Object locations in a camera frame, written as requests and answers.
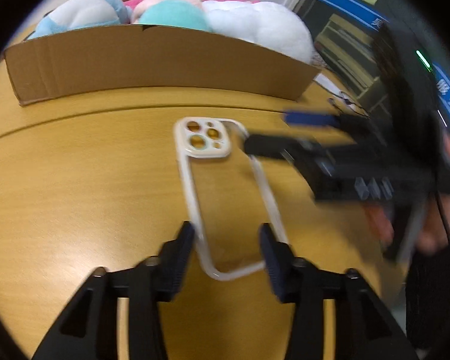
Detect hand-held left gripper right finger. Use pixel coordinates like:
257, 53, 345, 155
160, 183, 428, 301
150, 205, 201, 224
259, 223, 421, 360

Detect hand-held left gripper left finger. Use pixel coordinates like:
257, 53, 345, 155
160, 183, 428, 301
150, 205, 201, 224
32, 220, 196, 360

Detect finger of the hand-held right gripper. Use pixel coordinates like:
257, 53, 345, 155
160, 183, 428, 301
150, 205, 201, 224
282, 110, 377, 136
244, 132, 323, 166

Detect white clear phone case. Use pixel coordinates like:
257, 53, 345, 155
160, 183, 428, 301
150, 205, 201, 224
173, 117, 290, 282

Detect cardboard box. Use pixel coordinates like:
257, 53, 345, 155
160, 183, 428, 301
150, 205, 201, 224
4, 0, 323, 107

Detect pink plush toy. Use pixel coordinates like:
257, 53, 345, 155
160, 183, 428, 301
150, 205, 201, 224
122, 0, 261, 14

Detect white paper card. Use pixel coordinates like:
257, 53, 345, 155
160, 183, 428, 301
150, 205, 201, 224
314, 73, 347, 96

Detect shelf rack behind glass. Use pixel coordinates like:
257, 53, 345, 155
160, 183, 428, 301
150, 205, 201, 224
315, 13, 379, 96

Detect white panda plush toy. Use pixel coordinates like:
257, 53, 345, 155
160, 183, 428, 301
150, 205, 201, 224
202, 0, 316, 64

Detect blue stripe window sticker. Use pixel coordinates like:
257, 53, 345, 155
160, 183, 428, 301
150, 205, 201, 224
309, 0, 450, 136

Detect pig plush toy teal clothes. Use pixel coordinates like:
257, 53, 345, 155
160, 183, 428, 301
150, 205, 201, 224
131, 0, 214, 32

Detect blue plush toy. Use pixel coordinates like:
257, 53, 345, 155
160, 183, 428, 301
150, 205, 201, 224
34, 0, 132, 40

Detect black cable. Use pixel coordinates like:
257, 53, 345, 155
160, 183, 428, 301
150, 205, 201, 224
433, 191, 450, 241

